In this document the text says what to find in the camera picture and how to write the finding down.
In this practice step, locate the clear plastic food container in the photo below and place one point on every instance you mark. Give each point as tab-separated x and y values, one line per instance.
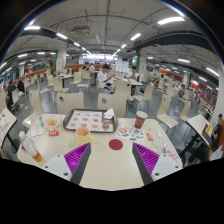
53	123

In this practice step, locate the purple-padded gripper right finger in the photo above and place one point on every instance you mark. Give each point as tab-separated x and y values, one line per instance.
153	166

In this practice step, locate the seated person in black right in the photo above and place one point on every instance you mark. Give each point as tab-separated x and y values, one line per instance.
203	152

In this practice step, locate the person in black left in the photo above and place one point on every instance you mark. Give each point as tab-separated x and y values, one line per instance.
11	88

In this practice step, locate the small green-capped bottle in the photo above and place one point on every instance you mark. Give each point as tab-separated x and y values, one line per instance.
41	121

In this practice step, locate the brown food tray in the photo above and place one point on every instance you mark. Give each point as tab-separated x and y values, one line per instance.
94	120

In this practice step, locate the red sachet right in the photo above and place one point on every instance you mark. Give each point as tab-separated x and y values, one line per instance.
149	137

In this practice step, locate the beige chair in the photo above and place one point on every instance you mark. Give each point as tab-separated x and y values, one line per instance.
34	96
68	101
162	112
117	102

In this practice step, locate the beige chair far left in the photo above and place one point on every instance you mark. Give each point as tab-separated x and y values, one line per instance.
34	96

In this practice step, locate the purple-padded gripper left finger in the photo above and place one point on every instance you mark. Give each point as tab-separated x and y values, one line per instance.
70	166

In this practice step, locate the beige chair far right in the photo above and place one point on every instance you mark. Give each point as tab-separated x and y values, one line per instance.
162	112

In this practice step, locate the red small packet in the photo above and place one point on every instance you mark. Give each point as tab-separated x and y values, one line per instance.
54	133

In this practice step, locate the red paper cup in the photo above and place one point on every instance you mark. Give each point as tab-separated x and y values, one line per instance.
140	118

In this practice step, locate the yellow mug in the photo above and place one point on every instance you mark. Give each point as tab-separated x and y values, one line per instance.
83	136

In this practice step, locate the crumpled white napkin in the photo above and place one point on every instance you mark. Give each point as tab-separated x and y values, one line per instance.
109	114

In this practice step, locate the plastic bottle with orange drink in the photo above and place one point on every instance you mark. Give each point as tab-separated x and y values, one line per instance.
29	147

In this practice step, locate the clear plastic wrapper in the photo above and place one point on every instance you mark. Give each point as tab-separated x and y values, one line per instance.
158	146

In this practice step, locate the man in white shirt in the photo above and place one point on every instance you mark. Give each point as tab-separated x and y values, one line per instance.
105	79

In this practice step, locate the colourful paper leaflet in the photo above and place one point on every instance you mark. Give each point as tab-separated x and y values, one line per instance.
131	133

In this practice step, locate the red round coaster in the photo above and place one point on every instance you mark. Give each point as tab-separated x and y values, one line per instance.
115	144

